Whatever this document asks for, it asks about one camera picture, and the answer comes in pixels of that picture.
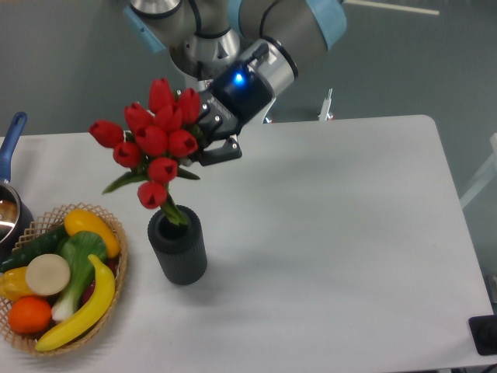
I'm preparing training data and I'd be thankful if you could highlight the red tulip bouquet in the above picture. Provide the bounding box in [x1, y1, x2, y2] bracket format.
[89, 78, 202, 227]

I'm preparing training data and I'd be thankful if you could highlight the green cucumber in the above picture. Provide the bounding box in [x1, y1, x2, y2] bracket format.
[1, 225, 68, 274]

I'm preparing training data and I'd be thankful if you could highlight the yellow bell pepper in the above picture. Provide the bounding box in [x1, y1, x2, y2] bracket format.
[1, 267, 35, 302]

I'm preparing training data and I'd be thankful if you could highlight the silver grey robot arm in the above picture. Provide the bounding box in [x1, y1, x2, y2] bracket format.
[123, 1, 347, 166]

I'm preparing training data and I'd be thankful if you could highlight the orange fruit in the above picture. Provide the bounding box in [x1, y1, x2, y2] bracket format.
[8, 296, 51, 334]

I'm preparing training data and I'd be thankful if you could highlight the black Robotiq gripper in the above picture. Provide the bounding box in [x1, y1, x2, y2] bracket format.
[191, 63, 273, 166]

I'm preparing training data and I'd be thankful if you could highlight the blue handled steel saucepan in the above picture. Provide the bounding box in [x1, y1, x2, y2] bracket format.
[1, 112, 33, 262]

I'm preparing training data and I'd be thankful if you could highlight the white frame at right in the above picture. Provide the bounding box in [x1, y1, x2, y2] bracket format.
[460, 133, 496, 209]

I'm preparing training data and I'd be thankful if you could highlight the green bok choy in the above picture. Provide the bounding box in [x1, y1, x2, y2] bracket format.
[52, 231, 107, 323]

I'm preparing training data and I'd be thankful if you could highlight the woven wicker basket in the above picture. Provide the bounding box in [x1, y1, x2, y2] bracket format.
[1, 203, 127, 357]

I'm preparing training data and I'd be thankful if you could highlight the beige round disc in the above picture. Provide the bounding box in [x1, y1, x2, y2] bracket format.
[25, 254, 71, 296]

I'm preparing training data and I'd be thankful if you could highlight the yellow banana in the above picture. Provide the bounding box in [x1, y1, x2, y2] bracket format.
[35, 254, 116, 352]

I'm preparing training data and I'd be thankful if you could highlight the black device at table edge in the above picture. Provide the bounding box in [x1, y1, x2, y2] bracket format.
[468, 315, 496, 356]

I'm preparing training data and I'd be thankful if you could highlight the dark grey ribbed vase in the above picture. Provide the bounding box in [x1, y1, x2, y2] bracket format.
[148, 205, 207, 285]

